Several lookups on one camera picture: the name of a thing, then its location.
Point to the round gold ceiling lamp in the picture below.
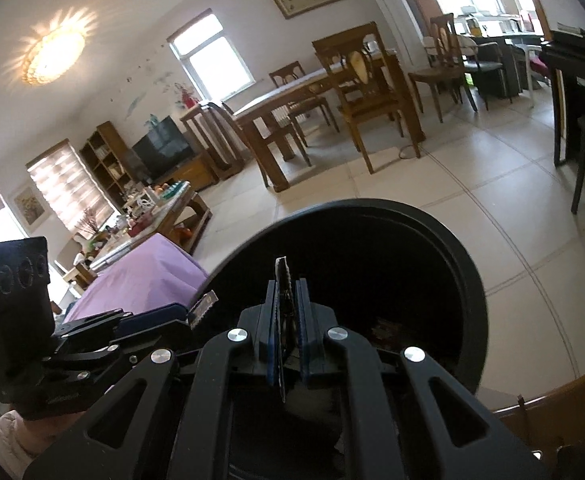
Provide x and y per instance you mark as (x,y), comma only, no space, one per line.
(52,57)

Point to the silver wrapper piece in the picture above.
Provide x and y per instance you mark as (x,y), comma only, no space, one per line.
(202,310)

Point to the white openwork basket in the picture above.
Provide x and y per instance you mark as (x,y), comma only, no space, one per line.
(147,200)

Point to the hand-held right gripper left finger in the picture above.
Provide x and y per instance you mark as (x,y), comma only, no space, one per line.
(271,340)

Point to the thin dark card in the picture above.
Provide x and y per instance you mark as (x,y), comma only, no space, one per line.
(285,280)

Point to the black television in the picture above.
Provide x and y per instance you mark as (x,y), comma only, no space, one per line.
(162,150)

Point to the person's left forearm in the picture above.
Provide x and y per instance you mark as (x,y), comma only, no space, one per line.
(17,445)

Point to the small framed flower picture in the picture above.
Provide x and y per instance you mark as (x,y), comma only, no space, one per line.
(30,205)

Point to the pink stool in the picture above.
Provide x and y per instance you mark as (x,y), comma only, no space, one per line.
(538,66)

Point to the wooden coffee table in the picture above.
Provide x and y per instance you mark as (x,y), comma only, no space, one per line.
(182,215)

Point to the tall wooden stand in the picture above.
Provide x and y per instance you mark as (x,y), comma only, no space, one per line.
(217,130)

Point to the wooden television stand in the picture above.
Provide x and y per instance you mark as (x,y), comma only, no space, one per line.
(192,172)

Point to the black trash bin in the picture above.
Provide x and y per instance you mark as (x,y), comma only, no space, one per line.
(372,240)

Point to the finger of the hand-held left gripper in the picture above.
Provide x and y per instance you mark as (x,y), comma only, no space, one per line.
(152,315)
(162,337)

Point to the white framed window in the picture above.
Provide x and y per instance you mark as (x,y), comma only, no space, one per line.
(212,60)

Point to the purple tablecloth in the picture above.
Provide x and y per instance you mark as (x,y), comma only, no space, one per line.
(142,275)

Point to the red figurine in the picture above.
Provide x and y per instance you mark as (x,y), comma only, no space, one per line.
(188,97)

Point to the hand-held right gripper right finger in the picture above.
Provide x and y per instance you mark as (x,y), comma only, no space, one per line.
(302,340)

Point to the white standing air conditioner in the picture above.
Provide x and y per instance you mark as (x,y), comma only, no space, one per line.
(392,10)

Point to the wooden bookshelf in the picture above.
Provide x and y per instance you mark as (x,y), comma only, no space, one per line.
(105,132)

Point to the striped window blind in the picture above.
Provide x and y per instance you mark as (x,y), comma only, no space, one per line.
(67,185)

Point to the wooden armchair frame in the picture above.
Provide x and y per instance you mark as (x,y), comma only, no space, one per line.
(572,390)

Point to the wooden dining table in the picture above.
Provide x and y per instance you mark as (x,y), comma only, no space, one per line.
(282,95)

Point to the black chair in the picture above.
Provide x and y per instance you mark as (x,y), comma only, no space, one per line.
(492,75)

